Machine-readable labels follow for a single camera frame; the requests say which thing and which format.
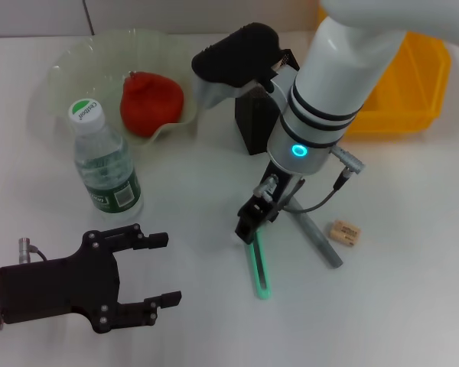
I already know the grey marker pen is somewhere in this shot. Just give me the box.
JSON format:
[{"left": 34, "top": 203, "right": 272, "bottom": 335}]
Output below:
[{"left": 288, "top": 196, "right": 344, "bottom": 269}]

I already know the yellow plastic bin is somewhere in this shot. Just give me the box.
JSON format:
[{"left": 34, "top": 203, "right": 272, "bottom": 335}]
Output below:
[{"left": 316, "top": 7, "right": 453, "bottom": 135}]

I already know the mint green utility knife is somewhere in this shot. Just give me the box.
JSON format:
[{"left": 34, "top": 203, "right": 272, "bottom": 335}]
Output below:
[{"left": 247, "top": 225, "right": 272, "bottom": 301}]

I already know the pale green wavy fruit plate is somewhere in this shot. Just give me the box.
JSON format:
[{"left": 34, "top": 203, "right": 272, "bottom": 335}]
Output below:
[{"left": 27, "top": 26, "right": 207, "bottom": 148}]

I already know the red-orange fruit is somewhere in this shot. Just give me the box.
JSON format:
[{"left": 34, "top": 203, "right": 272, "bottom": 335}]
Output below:
[{"left": 119, "top": 70, "right": 185, "bottom": 138}]

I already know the right gripper silver plug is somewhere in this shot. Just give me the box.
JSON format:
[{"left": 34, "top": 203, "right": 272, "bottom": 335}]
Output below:
[{"left": 253, "top": 174, "right": 279, "bottom": 202}]

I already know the right wrist camera housing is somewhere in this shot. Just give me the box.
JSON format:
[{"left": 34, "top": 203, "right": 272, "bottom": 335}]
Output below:
[{"left": 190, "top": 21, "right": 283, "bottom": 112}]

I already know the clear plastic water bottle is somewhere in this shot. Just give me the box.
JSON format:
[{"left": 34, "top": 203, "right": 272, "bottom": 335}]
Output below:
[{"left": 67, "top": 97, "right": 145, "bottom": 225}]

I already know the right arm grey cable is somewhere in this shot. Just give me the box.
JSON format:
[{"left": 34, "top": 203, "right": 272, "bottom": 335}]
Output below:
[{"left": 285, "top": 147, "right": 368, "bottom": 213}]

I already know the black mesh pen holder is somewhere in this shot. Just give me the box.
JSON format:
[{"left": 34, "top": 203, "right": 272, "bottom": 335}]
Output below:
[{"left": 235, "top": 48, "right": 301, "bottom": 156}]

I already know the left gripper silver plug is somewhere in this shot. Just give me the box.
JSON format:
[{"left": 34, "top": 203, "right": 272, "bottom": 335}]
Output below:
[{"left": 18, "top": 236, "right": 50, "bottom": 265}]

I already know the gripper silver plug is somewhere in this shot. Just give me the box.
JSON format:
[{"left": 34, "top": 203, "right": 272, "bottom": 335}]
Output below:
[
  {"left": 18, "top": 236, "right": 50, "bottom": 265},
  {"left": 253, "top": 174, "right": 279, "bottom": 202}
]

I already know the beige eraser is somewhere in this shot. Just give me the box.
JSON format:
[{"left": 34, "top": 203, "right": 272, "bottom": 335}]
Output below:
[{"left": 327, "top": 219, "right": 362, "bottom": 248}]

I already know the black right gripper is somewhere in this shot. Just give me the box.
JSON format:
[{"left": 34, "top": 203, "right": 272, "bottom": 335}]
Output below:
[{"left": 235, "top": 166, "right": 305, "bottom": 245}]

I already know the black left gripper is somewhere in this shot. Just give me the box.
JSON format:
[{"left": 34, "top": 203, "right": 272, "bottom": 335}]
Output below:
[{"left": 0, "top": 223, "right": 183, "bottom": 334}]

